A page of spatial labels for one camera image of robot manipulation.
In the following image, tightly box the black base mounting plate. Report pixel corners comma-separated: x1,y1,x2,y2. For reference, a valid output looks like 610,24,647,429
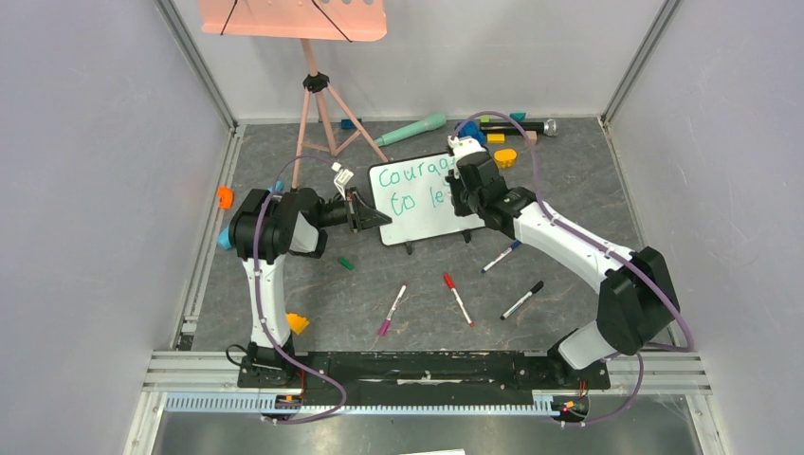
237,351,611,408

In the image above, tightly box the red cap marker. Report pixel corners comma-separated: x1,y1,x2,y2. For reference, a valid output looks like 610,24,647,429
443,272,475,327

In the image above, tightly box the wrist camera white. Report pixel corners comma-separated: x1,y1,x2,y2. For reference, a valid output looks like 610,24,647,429
448,136,487,166
331,162,354,199

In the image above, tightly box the teal bottle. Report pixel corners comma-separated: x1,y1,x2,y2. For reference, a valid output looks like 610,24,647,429
375,114,447,147

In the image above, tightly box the yellow round block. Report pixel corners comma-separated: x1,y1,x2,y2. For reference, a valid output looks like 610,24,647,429
492,148,519,169

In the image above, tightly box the orange stepped wedge block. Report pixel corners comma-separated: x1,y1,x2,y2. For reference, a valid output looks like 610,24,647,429
286,313,310,335

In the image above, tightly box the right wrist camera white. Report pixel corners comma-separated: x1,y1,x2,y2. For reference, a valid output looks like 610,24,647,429
448,136,487,166

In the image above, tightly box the metal whiteboard stand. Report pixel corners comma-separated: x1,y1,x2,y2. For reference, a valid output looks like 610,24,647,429
403,229,472,256

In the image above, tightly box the blue toy piece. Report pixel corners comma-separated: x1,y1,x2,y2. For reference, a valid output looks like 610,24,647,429
455,121,487,146

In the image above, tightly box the black cap marker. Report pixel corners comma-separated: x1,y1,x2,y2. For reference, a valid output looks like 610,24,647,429
500,281,544,320

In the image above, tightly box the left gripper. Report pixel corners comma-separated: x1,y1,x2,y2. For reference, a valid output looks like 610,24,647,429
316,187,393,233

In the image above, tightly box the pink music stand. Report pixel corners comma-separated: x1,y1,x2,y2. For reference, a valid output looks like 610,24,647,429
197,0,389,163

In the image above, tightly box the yellow rectangular block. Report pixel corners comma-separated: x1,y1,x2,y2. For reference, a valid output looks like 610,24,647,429
485,133,505,144

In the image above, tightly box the blue cap marker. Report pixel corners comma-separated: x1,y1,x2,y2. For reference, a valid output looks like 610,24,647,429
481,241,521,274

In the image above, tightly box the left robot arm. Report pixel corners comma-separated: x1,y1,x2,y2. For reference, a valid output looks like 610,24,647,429
228,188,392,389

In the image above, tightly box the white whiteboard black frame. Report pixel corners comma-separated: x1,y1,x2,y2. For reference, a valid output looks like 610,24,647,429
368,153,484,246

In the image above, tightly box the green marker cap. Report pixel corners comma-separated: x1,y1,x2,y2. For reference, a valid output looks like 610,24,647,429
338,257,355,270

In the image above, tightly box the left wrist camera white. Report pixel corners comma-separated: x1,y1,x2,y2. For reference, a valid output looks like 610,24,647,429
331,162,354,199

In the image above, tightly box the orange block left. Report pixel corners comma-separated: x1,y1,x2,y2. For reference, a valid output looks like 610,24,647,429
216,186,234,210

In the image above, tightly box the black microphone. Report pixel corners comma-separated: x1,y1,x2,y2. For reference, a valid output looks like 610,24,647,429
480,118,557,137

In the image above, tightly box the tan wooden cube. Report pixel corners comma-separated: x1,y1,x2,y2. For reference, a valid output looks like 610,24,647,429
526,130,539,145

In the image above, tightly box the purple cap marker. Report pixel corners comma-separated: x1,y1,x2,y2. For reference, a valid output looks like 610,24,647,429
377,283,408,337

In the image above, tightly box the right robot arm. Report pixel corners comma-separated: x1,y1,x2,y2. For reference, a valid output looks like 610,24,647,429
447,152,680,387

